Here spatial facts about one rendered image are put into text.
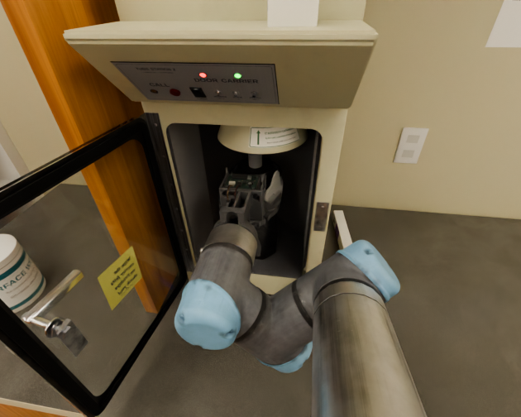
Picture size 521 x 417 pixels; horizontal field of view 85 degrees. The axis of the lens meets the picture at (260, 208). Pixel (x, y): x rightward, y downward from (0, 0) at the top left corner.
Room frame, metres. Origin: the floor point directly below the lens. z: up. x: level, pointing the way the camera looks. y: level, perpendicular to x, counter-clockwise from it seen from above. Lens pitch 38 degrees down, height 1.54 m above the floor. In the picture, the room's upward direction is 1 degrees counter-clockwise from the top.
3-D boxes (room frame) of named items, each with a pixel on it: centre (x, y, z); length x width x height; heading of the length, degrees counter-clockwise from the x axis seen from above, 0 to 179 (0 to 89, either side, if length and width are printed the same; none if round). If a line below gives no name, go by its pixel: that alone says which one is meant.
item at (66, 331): (0.19, 0.25, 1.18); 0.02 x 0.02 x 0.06; 71
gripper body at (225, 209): (0.37, 0.03, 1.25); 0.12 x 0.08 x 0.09; 170
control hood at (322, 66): (0.38, 0.04, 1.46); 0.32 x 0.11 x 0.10; 80
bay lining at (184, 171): (0.56, 0.01, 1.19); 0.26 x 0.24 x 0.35; 80
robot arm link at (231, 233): (0.30, 0.05, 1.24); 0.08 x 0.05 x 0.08; 80
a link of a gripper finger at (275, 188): (0.46, -0.03, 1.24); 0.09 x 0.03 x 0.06; 146
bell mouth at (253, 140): (0.53, -0.01, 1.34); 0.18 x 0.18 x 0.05
